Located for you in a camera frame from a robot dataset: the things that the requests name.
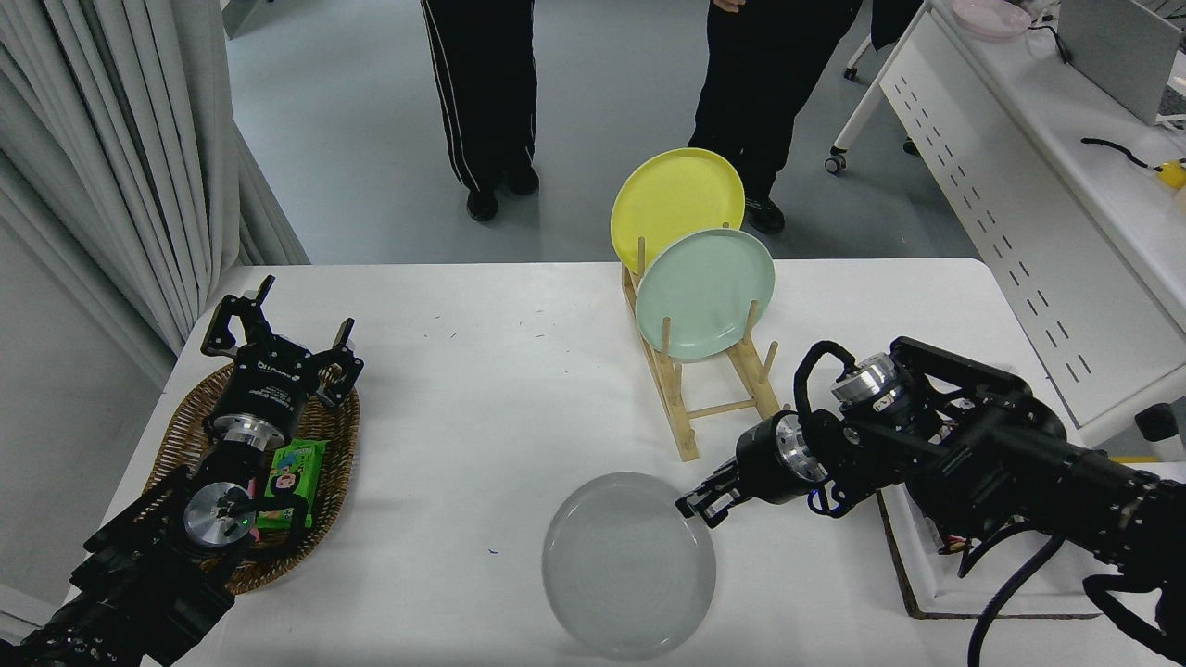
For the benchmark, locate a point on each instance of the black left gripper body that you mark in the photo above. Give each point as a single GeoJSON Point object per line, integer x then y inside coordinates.
{"type": "Point", "coordinates": [269, 384]}

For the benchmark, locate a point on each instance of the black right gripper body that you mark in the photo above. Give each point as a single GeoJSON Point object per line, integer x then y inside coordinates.
{"type": "Point", "coordinates": [762, 468]}

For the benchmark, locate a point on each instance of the grey plate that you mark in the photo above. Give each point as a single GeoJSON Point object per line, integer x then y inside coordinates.
{"type": "Point", "coordinates": [630, 565]}

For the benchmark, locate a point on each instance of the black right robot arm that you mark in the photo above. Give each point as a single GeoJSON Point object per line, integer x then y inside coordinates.
{"type": "Point", "coordinates": [1019, 463]}

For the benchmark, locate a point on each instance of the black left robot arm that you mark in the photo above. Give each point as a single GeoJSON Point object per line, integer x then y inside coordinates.
{"type": "Point", "coordinates": [139, 584]}

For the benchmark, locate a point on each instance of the wooden plate rack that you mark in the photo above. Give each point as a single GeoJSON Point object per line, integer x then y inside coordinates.
{"type": "Point", "coordinates": [686, 435]}

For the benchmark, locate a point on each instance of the mint green plate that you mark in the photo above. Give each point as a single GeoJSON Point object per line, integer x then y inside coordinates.
{"type": "Point", "coordinates": [704, 292]}

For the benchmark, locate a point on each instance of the yellow plate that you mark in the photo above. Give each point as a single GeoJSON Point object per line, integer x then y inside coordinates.
{"type": "Point", "coordinates": [672, 195]}

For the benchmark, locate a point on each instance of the pink plate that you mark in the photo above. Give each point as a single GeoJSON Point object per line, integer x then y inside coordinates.
{"type": "Point", "coordinates": [991, 17]}

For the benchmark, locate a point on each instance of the person's right hand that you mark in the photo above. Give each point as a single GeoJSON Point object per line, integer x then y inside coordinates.
{"type": "Point", "coordinates": [727, 5]}

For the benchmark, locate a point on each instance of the green snack packet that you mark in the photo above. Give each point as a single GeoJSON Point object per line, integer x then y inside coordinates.
{"type": "Point", "coordinates": [301, 468]}

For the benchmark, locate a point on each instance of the brown wicker basket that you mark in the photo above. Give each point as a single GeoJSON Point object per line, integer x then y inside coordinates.
{"type": "Point", "coordinates": [185, 426]}

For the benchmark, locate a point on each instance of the white tray with cork edge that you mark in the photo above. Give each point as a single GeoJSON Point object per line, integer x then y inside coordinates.
{"type": "Point", "coordinates": [936, 595]}

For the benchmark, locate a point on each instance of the white curtain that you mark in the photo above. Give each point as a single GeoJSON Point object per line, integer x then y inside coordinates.
{"type": "Point", "coordinates": [111, 139]}

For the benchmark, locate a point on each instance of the person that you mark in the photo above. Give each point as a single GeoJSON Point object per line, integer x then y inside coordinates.
{"type": "Point", "coordinates": [482, 93]}
{"type": "Point", "coordinates": [760, 93]}

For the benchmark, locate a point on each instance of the black hanging cloth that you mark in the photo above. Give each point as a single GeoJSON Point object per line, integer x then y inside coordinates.
{"type": "Point", "coordinates": [899, 18]}

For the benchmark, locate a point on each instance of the white perforated desk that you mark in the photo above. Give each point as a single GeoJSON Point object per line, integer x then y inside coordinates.
{"type": "Point", "coordinates": [1066, 93]}

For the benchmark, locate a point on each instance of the small yellow object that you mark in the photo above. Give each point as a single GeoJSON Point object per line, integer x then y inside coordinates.
{"type": "Point", "coordinates": [1173, 174]}

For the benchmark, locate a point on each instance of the grey laptop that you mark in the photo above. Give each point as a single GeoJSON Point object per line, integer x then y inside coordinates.
{"type": "Point", "coordinates": [1116, 51]}

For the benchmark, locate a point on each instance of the white post with black cap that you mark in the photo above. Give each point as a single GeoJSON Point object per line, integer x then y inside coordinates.
{"type": "Point", "coordinates": [1160, 421]}

